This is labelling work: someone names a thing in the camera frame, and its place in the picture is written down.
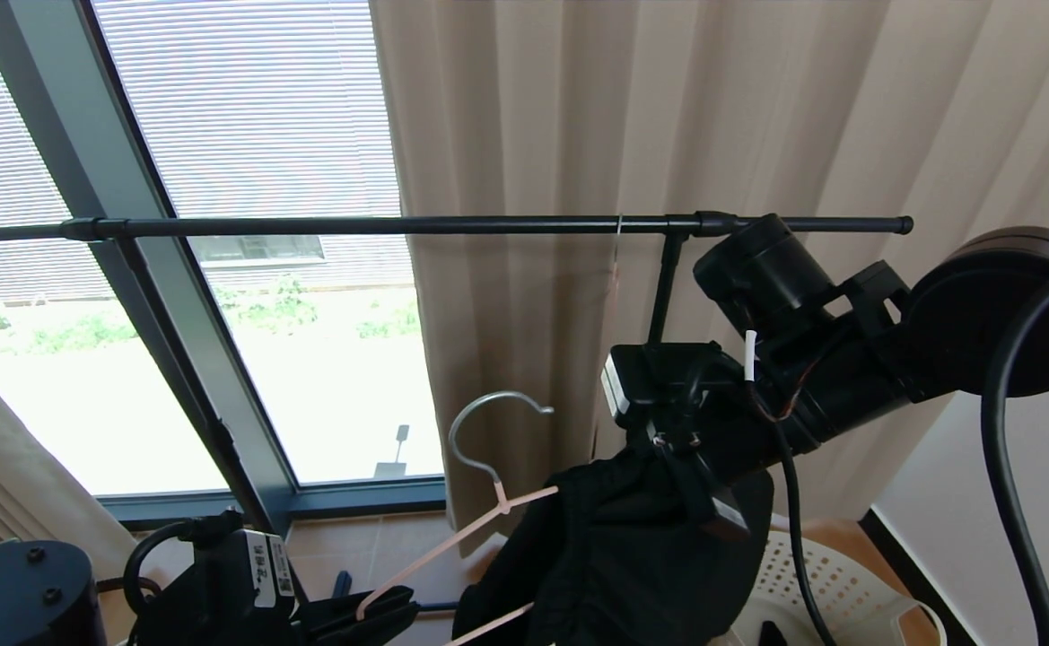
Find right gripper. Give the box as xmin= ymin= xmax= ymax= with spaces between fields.
xmin=663 ymin=399 xmax=823 ymax=541

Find white laundry basket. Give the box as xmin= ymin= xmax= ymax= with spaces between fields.
xmin=730 ymin=516 xmax=948 ymax=646

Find black clothes rack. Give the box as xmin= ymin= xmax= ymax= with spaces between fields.
xmin=0 ymin=212 xmax=915 ymax=620

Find beige curtain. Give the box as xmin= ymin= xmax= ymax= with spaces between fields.
xmin=0 ymin=345 xmax=139 ymax=580
xmin=367 ymin=0 xmax=1049 ymax=562

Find window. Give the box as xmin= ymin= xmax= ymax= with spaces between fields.
xmin=0 ymin=0 xmax=446 ymax=530

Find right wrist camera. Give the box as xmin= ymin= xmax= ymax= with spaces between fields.
xmin=600 ymin=344 xmax=754 ymax=450

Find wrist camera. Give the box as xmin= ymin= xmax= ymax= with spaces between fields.
xmin=600 ymin=344 xmax=754 ymax=450
xmin=134 ymin=528 xmax=299 ymax=646

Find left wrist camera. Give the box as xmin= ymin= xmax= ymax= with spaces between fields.
xmin=134 ymin=528 xmax=299 ymax=646

